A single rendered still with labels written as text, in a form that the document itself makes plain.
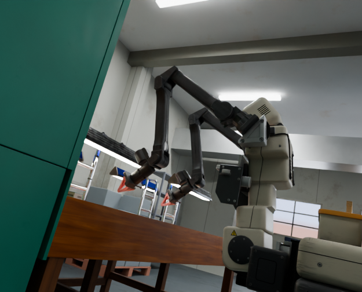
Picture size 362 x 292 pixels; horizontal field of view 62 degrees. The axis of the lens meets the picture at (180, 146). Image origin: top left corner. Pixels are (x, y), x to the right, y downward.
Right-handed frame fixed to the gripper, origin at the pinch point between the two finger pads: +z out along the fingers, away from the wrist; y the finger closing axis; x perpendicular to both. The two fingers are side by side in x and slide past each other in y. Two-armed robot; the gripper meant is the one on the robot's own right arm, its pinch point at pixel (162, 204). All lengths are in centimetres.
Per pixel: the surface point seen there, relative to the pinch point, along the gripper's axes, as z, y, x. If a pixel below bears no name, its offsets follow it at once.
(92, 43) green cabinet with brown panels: -39, 90, -17
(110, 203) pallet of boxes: 156, -184, -135
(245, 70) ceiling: -110, -284, -260
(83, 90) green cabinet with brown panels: -29, 87, -5
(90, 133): -3, 51, -26
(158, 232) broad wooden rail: -2.5, 21.6, 21.1
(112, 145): -2.8, 35.6, -25.8
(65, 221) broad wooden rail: -1, 75, 22
